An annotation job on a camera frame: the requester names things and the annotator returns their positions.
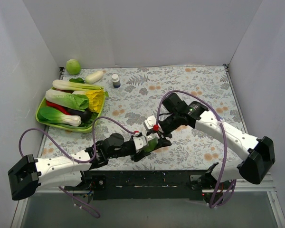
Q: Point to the white cap pill bottle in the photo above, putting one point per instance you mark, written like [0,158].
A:
[116,81]

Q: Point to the napa cabbage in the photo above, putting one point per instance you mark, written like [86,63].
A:
[68,100]

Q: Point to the red chili pepper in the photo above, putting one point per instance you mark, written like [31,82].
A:
[58,107]

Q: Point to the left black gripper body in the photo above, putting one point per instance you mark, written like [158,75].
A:
[143,152]

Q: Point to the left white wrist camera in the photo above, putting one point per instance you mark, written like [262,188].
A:
[140,141]

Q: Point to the yellow leafy vegetable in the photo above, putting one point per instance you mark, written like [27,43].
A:
[95,100]

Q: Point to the green vegetable tray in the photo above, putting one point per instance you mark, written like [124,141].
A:
[84,127]

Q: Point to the green cabbage ball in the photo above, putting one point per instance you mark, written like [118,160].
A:
[73,67]

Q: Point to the white radish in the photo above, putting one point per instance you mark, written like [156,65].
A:
[94,77]

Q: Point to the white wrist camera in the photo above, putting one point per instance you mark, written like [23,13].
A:
[140,141]
[150,125]

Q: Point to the green pill bottle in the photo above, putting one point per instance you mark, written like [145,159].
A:
[151,145]

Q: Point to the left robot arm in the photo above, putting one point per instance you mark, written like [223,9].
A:
[30,174]

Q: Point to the floral table mat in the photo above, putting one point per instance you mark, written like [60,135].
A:
[138,97]

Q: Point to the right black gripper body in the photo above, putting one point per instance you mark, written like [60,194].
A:
[163,128]

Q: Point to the green bok choy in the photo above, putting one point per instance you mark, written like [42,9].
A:
[53,116]

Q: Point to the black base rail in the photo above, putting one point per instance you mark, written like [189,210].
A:
[166,184]

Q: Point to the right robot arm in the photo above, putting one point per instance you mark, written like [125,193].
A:
[256,155]

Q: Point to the purple eggplant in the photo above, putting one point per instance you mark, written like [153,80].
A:
[84,115]

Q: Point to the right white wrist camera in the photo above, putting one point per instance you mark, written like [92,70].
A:
[150,125]

